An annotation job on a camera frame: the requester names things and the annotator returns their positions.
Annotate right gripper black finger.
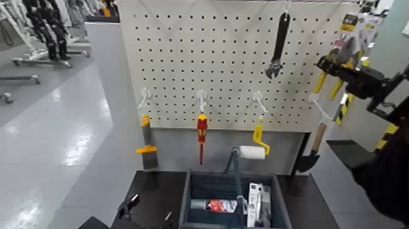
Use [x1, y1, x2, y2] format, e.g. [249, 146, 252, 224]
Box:
[314, 56, 352, 79]

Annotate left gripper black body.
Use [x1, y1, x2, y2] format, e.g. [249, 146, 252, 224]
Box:
[78, 216, 111, 229]

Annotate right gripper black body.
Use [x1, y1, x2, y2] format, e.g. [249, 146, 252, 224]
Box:
[346, 68, 387, 100]

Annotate yellow pliers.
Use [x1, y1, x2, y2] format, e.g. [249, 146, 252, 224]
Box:
[313, 12, 383, 102]

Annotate narrow yellow black hazard strip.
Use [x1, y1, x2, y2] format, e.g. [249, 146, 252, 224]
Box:
[334, 58, 371, 126]

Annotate grey and red tube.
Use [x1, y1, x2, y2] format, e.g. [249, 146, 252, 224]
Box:
[190, 199, 238, 214]

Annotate black adjustable wrench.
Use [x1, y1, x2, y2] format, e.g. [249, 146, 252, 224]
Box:
[264, 12, 292, 80]

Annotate black background equipment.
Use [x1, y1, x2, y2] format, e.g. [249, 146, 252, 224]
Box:
[357, 0, 389, 16]

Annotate white boxed package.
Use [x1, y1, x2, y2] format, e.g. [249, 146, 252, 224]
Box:
[246, 183, 263, 228]

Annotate red and yellow screwdriver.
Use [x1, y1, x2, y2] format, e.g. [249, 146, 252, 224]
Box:
[196, 114, 209, 166]

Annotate grey packaged tool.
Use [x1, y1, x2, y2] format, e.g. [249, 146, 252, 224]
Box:
[259, 185, 272, 228]

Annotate white perforated pegboard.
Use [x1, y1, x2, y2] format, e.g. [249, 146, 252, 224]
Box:
[117, 0, 360, 133]

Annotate grey stand leg with caster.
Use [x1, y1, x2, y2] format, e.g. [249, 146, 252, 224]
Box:
[0, 75, 41, 105]

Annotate grey wheeled stand base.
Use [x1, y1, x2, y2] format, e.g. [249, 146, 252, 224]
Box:
[12, 48, 92, 69]

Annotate black humanoid robot on stand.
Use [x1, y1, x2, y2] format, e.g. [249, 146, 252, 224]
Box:
[22, 0, 71, 62]

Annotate white humanoid robot on stand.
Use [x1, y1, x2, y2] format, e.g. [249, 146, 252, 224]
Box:
[0, 0, 41, 58]

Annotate grey scraper with orange handle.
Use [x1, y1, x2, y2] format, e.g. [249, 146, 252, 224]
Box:
[135, 114, 159, 170]

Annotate black pegboard support post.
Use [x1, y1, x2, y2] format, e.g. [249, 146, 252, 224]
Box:
[292, 132, 312, 175]

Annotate black trowel with wooden handle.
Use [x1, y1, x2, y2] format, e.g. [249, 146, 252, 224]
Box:
[296, 122, 328, 174]

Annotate white paint roller yellow handle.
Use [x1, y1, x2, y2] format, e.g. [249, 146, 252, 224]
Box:
[239, 124, 271, 161]

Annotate blue-grey plastic crate with handle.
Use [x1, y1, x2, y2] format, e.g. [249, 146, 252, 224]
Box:
[178, 147, 292, 229]

